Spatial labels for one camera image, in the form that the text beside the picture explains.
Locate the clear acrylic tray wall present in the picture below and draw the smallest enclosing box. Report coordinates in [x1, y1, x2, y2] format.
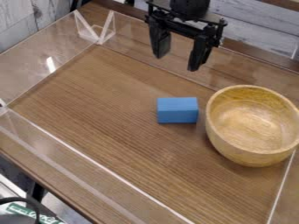
[0, 7, 299, 224]

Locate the black table leg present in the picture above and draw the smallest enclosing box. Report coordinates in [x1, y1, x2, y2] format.
[32, 183, 45, 202]

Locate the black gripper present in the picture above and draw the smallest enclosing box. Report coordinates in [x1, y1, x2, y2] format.
[145, 0, 228, 72]

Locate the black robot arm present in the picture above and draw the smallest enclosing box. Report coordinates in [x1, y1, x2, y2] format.
[144, 0, 228, 72]

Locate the green white label box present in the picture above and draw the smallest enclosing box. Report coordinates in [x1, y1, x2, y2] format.
[0, 203, 67, 224]

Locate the blue foam block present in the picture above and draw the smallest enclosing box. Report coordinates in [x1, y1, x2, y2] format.
[156, 97, 199, 123]

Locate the light wooden bowl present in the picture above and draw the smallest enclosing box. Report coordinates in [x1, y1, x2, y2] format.
[206, 85, 299, 167]

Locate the black cable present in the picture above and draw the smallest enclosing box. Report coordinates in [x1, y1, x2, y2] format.
[0, 197, 43, 224]

